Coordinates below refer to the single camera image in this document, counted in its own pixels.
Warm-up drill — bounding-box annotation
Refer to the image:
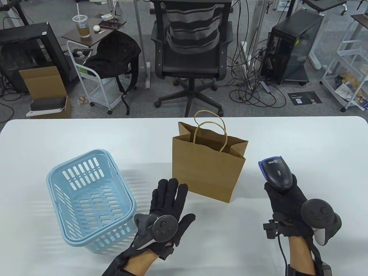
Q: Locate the person's left hand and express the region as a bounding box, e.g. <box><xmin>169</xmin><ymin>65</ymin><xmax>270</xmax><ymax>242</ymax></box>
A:
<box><xmin>131</xmin><ymin>178</ymin><xmax>196</xmax><ymax>260</ymax></box>

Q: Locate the person's right hand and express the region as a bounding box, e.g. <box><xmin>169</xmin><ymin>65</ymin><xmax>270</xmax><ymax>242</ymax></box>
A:
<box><xmin>264</xmin><ymin>174</ymin><xmax>314</xmax><ymax>237</ymax></box>

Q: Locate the black barcode scanner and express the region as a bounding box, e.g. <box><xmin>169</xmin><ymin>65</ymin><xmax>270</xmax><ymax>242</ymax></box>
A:
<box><xmin>258</xmin><ymin>156</ymin><xmax>293</xmax><ymax>192</ymax></box>

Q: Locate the brown paper bag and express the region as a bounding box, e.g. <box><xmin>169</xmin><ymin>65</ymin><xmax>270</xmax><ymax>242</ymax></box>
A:
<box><xmin>172</xmin><ymin>110</ymin><xmax>249</xmax><ymax>203</ymax></box>

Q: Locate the light blue plastic basket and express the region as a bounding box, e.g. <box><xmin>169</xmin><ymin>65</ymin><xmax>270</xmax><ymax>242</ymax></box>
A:
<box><xmin>47</xmin><ymin>149</ymin><xmax>137</xmax><ymax>254</ymax></box>

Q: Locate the person's left forearm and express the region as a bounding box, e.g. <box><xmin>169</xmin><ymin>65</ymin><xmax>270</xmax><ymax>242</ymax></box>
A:
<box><xmin>102</xmin><ymin>247</ymin><xmax>160</xmax><ymax>276</ymax></box>

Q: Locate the person's right forearm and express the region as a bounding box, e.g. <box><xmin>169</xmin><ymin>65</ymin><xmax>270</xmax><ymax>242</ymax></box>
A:
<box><xmin>286</xmin><ymin>234</ymin><xmax>317</xmax><ymax>276</ymax></box>

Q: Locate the black left hand controller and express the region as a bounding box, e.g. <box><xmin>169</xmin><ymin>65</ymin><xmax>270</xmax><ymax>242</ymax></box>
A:
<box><xmin>134</xmin><ymin>213</ymin><xmax>179</xmax><ymax>250</ymax></box>

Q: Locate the black hand controller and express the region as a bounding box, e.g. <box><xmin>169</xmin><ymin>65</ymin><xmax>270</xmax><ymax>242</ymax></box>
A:
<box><xmin>301</xmin><ymin>198</ymin><xmax>342</xmax><ymax>246</ymax></box>
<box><xmin>134</xmin><ymin>213</ymin><xmax>179</xmax><ymax>250</ymax></box>

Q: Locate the black right hand controller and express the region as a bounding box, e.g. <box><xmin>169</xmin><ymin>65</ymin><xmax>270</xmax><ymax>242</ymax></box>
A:
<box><xmin>301</xmin><ymin>198</ymin><xmax>342</xmax><ymax>246</ymax></box>

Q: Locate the black leaflet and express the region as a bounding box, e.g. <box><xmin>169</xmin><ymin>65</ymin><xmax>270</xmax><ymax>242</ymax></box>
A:
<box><xmin>287</xmin><ymin>91</ymin><xmax>322</xmax><ymax>106</ymax></box>

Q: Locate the white printed paper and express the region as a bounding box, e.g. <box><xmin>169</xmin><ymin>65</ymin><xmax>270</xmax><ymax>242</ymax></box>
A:
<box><xmin>335</xmin><ymin>84</ymin><xmax>352</xmax><ymax>99</ymax></box>

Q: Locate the white rolling cart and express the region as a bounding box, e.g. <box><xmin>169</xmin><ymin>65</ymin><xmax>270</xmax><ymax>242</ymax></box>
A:
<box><xmin>67</xmin><ymin>40</ymin><xmax>135</xmax><ymax>115</ymax></box>

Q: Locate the black mesh office chair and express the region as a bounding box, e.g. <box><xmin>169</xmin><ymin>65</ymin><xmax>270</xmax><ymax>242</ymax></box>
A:
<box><xmin>150</xmin><ymin>0</ymin><xmax>234</xmax><ymax>118</ymax></box>

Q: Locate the black computer tower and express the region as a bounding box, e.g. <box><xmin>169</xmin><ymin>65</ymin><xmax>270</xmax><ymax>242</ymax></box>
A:
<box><xmin>262</xmin><ymin>9</ymin><xmax>325</xmax><ymax>86</ymax></box>

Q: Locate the black backpack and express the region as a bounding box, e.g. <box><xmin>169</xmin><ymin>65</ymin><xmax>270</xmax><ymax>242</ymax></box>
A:
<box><xmin>83</xmin><ymin>30</ymin><xmax>142</xmax><ymax>116</ymax></box>

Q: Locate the white desk leg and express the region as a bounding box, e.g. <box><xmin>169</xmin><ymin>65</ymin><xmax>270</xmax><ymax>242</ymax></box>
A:
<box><xmin>134</xmin><ymin>0</ymin><xmax>152</xmax><ymax>89</ymax></box>
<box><xmin>241</xmin><ymin>0</ymin><xmax>268</xmax><ymax>81</ymax></box>

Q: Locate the open cardboard box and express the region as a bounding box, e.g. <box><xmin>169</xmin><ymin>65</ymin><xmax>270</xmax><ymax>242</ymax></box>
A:
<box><xmin>19</xmin><ymin>66</ymin><xmax>72</xmax><ymax>119</ymax></box>

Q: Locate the small brown side table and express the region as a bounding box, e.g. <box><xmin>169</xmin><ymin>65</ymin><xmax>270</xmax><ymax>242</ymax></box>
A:
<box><xmin>61</xmin><ymin>17</ymin><xmax>127</xmax><ymax>49</ymax></box>

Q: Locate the dark red notebook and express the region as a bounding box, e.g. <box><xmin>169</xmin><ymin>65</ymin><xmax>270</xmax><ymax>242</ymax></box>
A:
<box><xmin>99</xmin><ymin>20</ymin><xmax>127</xmax><ymax>30</ymax></box>

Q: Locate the plastic iced drink cup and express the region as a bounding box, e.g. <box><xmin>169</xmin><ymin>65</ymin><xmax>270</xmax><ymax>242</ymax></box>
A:
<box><xmin>72</xmin><ymin>3</ymin><xmax>91</xmax><ymax>38</ymax></box>

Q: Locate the dark wooden desk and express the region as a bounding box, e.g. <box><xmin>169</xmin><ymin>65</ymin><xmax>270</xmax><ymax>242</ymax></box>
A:
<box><xmin>351</xmin><ymin>13</ymin><xmax>368</xmax><ymax>29</ymax></box>

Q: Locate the black cabinet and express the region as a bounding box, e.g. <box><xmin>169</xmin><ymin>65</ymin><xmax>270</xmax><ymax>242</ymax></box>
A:
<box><xmin>0</xmin><ymin>22</ymin><xmax>72</xmax><ymax>93</ymax></box>

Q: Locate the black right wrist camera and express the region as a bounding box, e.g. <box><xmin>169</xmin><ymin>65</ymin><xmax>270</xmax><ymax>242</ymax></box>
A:
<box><xmin>263</xmin><ymin>219</ymin><xmax>281</xmax><ymax>239</ymax></box>

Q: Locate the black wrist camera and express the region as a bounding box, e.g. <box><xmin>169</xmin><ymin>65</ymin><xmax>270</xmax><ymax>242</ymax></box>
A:
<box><xmin>158</xmin><ymin>243</ymin><xmax>175</xmax><ymax>260</ymax></box>
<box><xmin>263</xmin><ymin>219</ymin><xmax>281</xmax><ymax>239</ymax></box>

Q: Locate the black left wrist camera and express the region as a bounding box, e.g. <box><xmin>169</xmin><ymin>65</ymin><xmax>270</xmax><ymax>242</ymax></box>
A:
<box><xmin>158</xmin><ymin>243</ymin><xmax>175</xmax><ymax>260</ymax></box>

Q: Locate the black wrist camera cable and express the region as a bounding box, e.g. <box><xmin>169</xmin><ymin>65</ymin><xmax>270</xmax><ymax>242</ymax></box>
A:
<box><xmin>277</xmin><ymin>236</ymin><xmax>288</xmax><ymax>272</ymax></box>

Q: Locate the black right wrist strap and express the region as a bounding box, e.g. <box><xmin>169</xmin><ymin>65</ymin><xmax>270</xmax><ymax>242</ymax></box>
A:
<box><xmin>286</xmin><ymin>260</ymin><xmax>332</xmax><ymax>276</ymax></box>

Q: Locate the black wrist strap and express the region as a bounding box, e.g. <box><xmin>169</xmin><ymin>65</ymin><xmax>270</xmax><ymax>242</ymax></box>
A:
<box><xmin>102</xmin><ymin>250</ymin><xmax>133</xmax><ymax>276</ymax></box>
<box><xmin>286</xmin><ymin>260</ymin><xmax>332</xmax><ymax>276</ymax></box>

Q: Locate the black left wrist strap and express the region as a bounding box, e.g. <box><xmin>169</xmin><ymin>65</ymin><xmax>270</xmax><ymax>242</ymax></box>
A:
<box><xmin>102</xmin><ymin>250</ymin><xmax>133</xmax><ymax>276</ymax></box>

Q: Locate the tangle of black cables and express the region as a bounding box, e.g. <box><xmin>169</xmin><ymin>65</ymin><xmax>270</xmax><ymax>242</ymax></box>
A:
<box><xmin>226</xmin><ymin>0</ymin><xmax>288</xmax><ymax>109</ymax></box>

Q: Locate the white wire shelf cart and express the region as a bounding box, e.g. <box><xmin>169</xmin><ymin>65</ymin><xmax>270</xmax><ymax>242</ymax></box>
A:
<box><xmin>320</xmin><ymin>13</ymin><xmax>368</xmax><ymax>112</ymax></box>

